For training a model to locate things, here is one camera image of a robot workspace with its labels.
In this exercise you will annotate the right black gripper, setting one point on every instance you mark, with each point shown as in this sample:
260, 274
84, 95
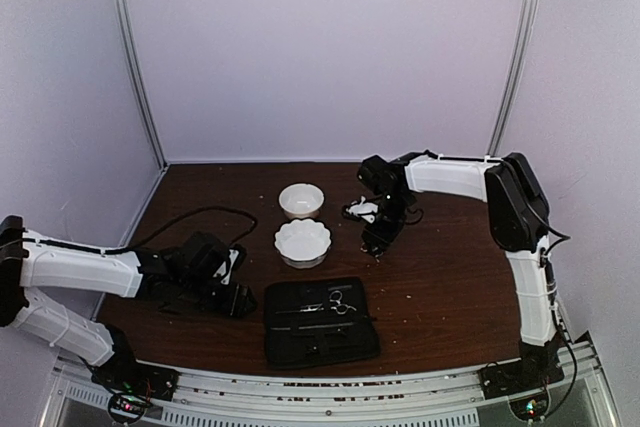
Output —
381, 237

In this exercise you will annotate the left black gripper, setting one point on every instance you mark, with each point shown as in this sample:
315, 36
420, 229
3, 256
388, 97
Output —
233, 305

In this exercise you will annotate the silver thinning scissors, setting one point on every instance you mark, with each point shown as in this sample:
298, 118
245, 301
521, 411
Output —
334, 303

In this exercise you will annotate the black zippered tool case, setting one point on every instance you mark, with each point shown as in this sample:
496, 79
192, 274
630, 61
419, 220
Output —
309, 340

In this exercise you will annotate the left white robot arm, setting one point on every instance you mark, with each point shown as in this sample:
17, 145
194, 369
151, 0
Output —
200, 269

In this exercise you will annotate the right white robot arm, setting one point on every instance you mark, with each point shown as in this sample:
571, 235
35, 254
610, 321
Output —
518, 212

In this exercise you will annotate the scalloped white bowl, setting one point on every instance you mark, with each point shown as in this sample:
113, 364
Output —
303, 243

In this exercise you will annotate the round white bowl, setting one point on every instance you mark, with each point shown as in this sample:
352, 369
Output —
301, 201

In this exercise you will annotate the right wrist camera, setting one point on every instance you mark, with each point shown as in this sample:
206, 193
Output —
361, 210

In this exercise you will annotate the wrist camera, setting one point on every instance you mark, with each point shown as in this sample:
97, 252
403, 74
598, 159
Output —
236, 256
361, 210

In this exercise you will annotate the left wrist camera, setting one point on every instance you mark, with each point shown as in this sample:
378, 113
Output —
236, 256

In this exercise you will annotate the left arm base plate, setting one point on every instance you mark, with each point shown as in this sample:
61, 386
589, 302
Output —
147, 381

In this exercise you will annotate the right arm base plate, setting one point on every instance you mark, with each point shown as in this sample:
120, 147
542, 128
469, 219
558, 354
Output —
507, 379

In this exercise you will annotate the aluminium front rail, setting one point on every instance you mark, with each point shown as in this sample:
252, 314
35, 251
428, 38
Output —
441, 398

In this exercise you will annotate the right aluminium corner post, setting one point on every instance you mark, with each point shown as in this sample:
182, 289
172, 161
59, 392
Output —
524, 31

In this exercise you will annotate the aluminium corner post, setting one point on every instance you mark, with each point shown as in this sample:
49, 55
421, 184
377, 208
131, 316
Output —
524, 31
134, 70

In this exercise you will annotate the left aluminium corner post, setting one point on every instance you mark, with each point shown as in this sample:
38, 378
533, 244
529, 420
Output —
134, 70

